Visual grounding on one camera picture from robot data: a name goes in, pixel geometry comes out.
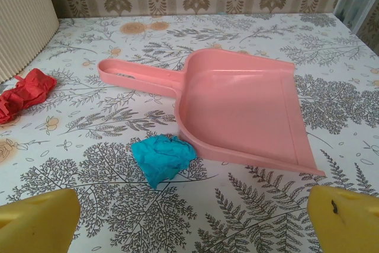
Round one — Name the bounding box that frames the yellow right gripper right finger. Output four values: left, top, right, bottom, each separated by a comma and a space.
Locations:
306, 185, 379, 253

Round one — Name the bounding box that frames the large red crumpled paper scrap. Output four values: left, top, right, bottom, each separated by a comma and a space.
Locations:
0, 68, 57, 125

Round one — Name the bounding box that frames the cream ribbed trash bin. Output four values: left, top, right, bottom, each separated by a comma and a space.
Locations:
0, 0, 60, 84

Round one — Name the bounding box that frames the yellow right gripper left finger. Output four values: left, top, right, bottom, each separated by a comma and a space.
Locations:
0, 188, 81, 253

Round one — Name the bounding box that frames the pink plastic dustpan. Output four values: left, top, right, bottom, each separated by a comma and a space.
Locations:
97, 48, 326, 177

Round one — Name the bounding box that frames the blue paper scrap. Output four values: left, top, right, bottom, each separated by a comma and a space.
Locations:
131, 134, 197, 190

